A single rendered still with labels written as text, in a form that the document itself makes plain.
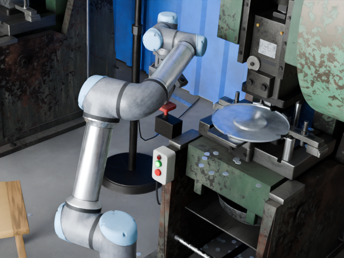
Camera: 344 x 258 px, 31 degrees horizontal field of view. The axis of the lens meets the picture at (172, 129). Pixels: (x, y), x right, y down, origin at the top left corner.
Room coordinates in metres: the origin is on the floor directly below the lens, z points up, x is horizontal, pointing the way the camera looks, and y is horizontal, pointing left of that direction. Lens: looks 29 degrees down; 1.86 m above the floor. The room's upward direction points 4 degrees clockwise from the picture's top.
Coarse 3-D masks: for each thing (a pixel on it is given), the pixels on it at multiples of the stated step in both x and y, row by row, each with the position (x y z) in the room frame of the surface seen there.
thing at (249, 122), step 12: (228, 108) 2.11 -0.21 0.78; (240, 108) 2.12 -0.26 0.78; (252, 108) 2.13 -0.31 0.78; (264, 108) 2.13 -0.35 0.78; (216, 120) 2.00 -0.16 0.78; (228, 120) 2.01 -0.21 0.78; (240, 120) 2.01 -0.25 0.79; (252, 120) 2.01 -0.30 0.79; (264, 120) 2.02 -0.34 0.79; (276, 120) 2.04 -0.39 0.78; (240, 132) 1.93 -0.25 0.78; (252, 132) 1.93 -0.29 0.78; (264, 132) 1.94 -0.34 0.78; (276, 132) 1.95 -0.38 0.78
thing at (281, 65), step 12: (252, 0) 2.07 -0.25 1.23; (264, 0) 2.13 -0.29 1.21; (252, 12) 2.08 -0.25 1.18; (288, 12) 1.96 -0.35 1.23; (252, 24) 2.09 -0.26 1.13; (288, 24) 1.96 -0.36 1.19; (240, 36) 2.08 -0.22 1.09; (240, 48) 2.08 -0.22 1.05; (240, 60) 2.07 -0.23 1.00; (288, 72) 1.97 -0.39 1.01
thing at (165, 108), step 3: (168, 102) 2.16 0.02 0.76; (171, 102) 2.17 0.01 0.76; (165, 105) 2.14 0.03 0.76; (168, 105) 2.14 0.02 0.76; (171, 105) 2.14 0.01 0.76; (174, 105) 2.14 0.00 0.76; (162, 108) 2.12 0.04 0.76; (165, 108) 2.12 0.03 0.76; (168, 108) 2.12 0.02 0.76; (171, 108) 2.13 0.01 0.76; (174, 108) 2.14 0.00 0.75; (162, 111) 2.11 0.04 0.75; (165, 111) 2.11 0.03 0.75; (168, 111) 2.11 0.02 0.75; (165, 114) 2.14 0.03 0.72
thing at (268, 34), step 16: (256, 16) 2.08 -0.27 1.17; (272, 16) 2.08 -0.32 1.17; (256, 32) 2.08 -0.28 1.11; (272, 32) 2.03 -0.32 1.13; (256, 48) 2.07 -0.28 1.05; (272, 48) 2.03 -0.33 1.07; (256, 64) 2.05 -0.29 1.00; (272, 64) 2.02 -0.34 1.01; (256, 80) 2.02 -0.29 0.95; (272, 80) 2.00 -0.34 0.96; (288, 80) 2.03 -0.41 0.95; (272, 96) 2.01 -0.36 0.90
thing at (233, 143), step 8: (216, 128) 1.94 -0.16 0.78; (216, 136) 1.89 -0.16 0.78; (224, 136) 1.89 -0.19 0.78; (232, 144) 1.84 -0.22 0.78; (240, 144) 1.85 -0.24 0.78; (248, 144) 1.94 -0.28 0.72; (256, 144) 1.97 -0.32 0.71; (232, 152) 1.99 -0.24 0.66; (240, 152) 1.96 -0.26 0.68; (248, 152) 1.94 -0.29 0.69; (248, 160) 1.94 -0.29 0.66
